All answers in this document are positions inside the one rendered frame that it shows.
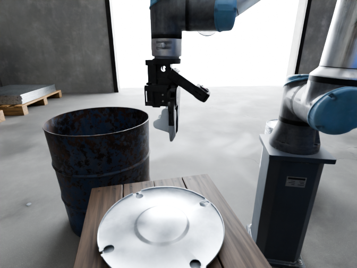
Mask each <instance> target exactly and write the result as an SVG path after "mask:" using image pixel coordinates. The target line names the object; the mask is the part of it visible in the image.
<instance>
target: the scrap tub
mask: <svg viewBox="0 0 357 268"><path fill-rule="evenodd" d="M149 118H150V115H149V114H148V113H147V112H146V111H143V110H140V109H137V108H131V107H119V106H108V107H93V108H84V109H80V110H75V111H70V112H65V113H62V114H59V115H56V116H54V117H51V118H49V119H48V120H46V121H45V122H44V123H43V124H42V129H43V130H44V133H45V137H46V140H47V144H48V148H49V151H50V155H51V158H52V167H53V169H54V170H55V172H56V176H57V180H58V184H59V187H60V190H61V199H62V201H63V203H64V205H65V208H66V212H67V215H68V218H69V222H70V226H71V229H72V230H73V232H74V233H75V234H76V235H77V236H79V237H81V232H82V228H83V224H84V219H85V216H86V211H87V207H88V203H89V198H90V194H91V190H92V188H99V187H107V186H115V185H123V186H124V184H128V183H137V182H145V181H151V178H150V166H149V155H150V151H151V149H150V146H149Z"/></svg>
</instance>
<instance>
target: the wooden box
mask: <svg viewBox="0 0 357 268"><path fill-rule="evenodd" d="M162 186H169V187H179V188H184V189H188V190H191V191H194V192H196V193H198V194H200V195H202V196H204V197H205V199H207V200H208V201H210V202H211V203H213V204H214V206H215V207H216V208H217V209H218V211H219V213H220V214H221V216H222V219H223V222H224V228H225V234H224V241H223V245H222V247H221V249H220V251H219V253H218V255H217V256H216V258H215V259H214V260H213V261H212V262H211V263H210V264H209V265H208V266H207V267H206V268H272V267H271V265H270V264H269V262H268V261H267V260H266V258H265V257H264V255H263V253H262V252H261V251H260V249H259V248H258V246H257V245H256V243H255V242H254V241H253V239H252V238H251V236H250V235H249V233H248V232H247V230H246V229H245V227H244V226H243V224H242V223H241V221H240V220H239V219H238V217H237V216H236V214H235V213H234V212H233V210H232V209H231V207H230V206H229V204H228V203H227V201H226V200H225V198H224V197H223V195H222V194H221V193H220V191H219V190H218V188H217V187H216V185H215V184H214V182H213V181H212V180H211V178H210V176H209V175H208V174H200V175H191V176H186V177H182V178H181V177H178V178H170V179H161V180H154V184H153V181H145V182H137V183H128V184H124V186H123V185H115V186H107V187H99V188H92V190H91V194H90V198H89V203H88V207H87V211H86V216H85V219H84V224H83V228H82V232H81V237H80V241H79V245H78V250H77V253H76V257H75V262H74V266H73V268H110V267H109V266H108V265H107V264H106V263H105V262H104V260H103V258H102V256H101V254H102V252H99V248H98V244H97V232H98V228H99V225H100V222H101V220H102V218H103V217H104V215H105V214H106V212H107V211H108V210H109V209H110V208H111V207H112V206H113V205H114V204H115V203H117V202H118V201H119V200H120V199H122V198H124V197H125V196H127V195H129V194H131V193H133V194H135V193H137V192H140V191H141V190H143V189H146V188H152V187H162Z"/></svg>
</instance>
